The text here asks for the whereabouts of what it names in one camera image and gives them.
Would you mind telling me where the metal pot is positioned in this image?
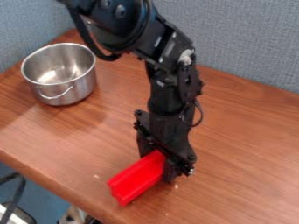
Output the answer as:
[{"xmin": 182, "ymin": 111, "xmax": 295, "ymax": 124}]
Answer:
[{"xmin": 22, "ymin": 43, "xmax": 98, "ymax": 106}]

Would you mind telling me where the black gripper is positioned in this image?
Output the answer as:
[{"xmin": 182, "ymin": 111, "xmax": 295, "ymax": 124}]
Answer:
[{"xmin": 135, "ymin": 109, "xmax": 198, "ymax": 183}]

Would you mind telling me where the grey device below table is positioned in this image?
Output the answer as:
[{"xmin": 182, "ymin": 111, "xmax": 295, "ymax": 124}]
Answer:
[{"xmin": 0, "ymin": 203, "xmax": 36, "ymax": 224}]

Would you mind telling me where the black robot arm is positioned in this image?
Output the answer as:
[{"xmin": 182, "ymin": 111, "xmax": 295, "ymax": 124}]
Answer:
[{"xmin": 56, "ymin": 0, "xmax": 203, "ymax": 182}]

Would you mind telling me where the red plastic block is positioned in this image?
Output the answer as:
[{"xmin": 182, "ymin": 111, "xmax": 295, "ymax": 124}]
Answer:
[{"xmin": 107, "ymin": 150, "xmax": 166, "ymax": 206}]

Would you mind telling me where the black cable below table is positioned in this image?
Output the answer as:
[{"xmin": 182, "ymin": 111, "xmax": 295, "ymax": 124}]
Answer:
[{"xmin": 0, "ymin": 171, "xmax": 27, "ymax": 224}]

